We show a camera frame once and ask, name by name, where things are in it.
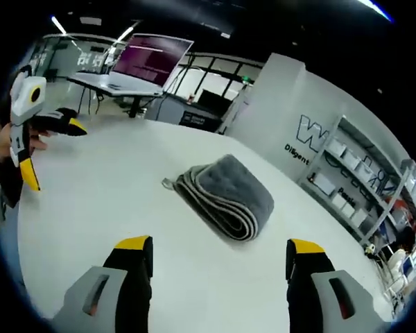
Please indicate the grey towel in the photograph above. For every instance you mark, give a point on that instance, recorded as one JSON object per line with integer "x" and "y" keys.
{"x": 225, "y": 201}

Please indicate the person's left hand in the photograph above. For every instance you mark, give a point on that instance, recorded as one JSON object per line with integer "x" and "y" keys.
{"x": 10, "y": 145}

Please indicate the white desk with black legs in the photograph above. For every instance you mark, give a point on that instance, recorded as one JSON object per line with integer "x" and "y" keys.
{"x": 116, "y": 86}

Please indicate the white chair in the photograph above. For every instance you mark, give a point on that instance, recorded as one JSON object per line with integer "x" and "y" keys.
{"x": 395, "y": 263}

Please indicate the large monitor screen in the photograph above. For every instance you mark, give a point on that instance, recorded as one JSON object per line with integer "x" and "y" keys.
{"x": 149, "y": 62}

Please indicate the grey metal storage shelf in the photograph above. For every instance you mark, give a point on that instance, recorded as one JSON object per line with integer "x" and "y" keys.
{"x": 364, "y": 184}

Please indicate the grey equipment cabinet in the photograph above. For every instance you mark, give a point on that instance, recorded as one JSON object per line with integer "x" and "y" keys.
{"x": 190, "y": 112}

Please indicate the white pillar with lettering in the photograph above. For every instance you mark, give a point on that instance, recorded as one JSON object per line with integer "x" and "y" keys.
{"x": 281, "y": 121}

